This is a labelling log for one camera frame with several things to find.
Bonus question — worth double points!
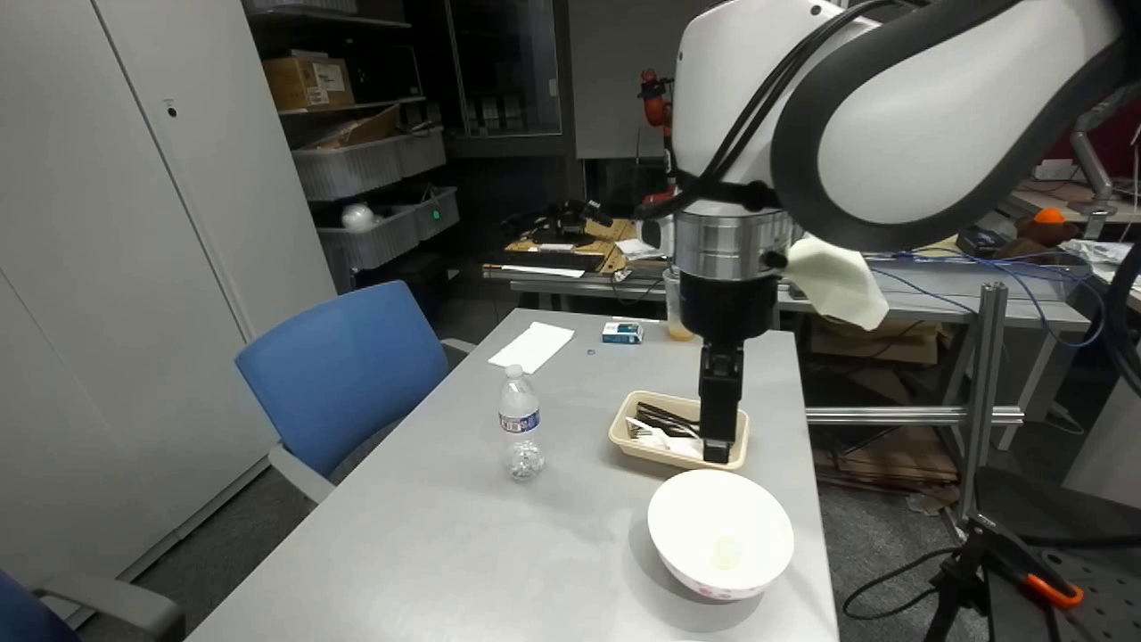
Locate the white plastic cutlery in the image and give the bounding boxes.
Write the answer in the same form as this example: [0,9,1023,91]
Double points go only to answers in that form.
[620,419,706,463]

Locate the grey metal cabinet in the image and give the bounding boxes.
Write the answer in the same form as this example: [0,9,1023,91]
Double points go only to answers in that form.
[0,0,344,587]

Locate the blue chair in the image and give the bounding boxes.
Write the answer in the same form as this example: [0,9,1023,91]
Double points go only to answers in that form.
[0,568,189,642]
[233,277,465,506]

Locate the cluttered grey workbench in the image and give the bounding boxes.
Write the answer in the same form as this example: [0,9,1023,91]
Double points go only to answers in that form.
[477,201,1099,339]

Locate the clear plastic cup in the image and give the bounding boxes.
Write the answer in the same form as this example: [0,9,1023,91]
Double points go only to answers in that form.
[660,281,696,344]

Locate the cardboard box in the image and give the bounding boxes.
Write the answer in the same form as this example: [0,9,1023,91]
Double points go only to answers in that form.
[262,48,360,116]

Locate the orange black clamp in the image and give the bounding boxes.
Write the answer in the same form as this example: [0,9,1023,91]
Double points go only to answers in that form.
[1017,568,1087,614]

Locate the beige cutlery tray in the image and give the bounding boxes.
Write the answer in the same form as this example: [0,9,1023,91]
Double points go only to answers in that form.
[605,386,756,473]

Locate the aluminium post frame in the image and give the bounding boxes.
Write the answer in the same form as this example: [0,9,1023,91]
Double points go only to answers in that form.
[804,281,1026,529]

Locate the deep white plastic bowl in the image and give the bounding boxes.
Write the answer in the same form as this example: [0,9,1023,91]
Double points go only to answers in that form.
[646,466,799,602]

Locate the cardboard pieces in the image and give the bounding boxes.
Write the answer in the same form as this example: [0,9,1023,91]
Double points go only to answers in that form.
[502,211,650,284]

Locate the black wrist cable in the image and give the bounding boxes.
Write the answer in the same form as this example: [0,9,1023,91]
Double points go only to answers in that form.
[646,0,1141,259]

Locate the grey storage bin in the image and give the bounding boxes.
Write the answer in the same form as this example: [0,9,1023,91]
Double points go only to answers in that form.
[314,183,465,281]
[289,121,452,205]

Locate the black plastic cutlery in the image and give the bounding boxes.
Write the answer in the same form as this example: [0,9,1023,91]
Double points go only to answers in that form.
[631,400,706,438]

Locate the small blue white box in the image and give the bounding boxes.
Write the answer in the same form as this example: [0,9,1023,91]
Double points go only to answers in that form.
[598,316,646,350]

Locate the clear plastic water bottle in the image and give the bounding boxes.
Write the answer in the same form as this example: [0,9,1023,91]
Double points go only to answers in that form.
[495,361,551,480]

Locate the white paper sheet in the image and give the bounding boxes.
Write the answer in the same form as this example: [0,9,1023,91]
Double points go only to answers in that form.
[486,316,579,374]

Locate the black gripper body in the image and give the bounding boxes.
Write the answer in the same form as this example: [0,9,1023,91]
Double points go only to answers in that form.
[673,267,786,350]

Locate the black tripod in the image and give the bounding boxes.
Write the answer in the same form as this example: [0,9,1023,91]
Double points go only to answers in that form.
[921,509,1038,642]

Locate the white round object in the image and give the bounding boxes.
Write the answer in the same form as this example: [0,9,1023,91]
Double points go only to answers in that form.
[339,201,383,234]

